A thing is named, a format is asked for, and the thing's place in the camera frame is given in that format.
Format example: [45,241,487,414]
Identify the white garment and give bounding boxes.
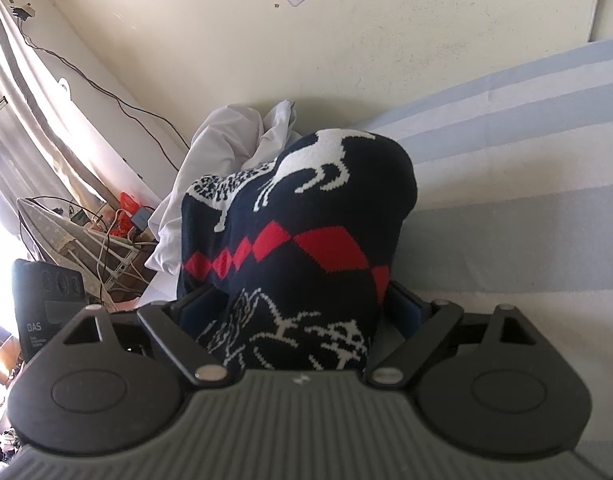
[145,100,302,276]

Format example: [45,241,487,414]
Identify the beige curtain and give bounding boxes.
[0,0,152,311]

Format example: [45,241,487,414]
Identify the ironing board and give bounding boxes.
[16,196,152,306]

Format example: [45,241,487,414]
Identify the grey power adapter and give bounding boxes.
[131,207,156,233]

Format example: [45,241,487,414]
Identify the orange plastic bag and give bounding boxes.
[109,191,140,236]

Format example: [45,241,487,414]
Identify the black wall cable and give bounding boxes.
[10,4,190,171]

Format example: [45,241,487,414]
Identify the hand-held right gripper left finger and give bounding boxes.
[61,290,232,386]

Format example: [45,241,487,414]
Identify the striped light blue bed sheet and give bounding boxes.
[151,35,613,461]

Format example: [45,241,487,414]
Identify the navy patterned knit sweater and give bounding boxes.
[176,129,418,372]

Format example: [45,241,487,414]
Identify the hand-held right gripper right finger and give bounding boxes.
[364,282,528,386]

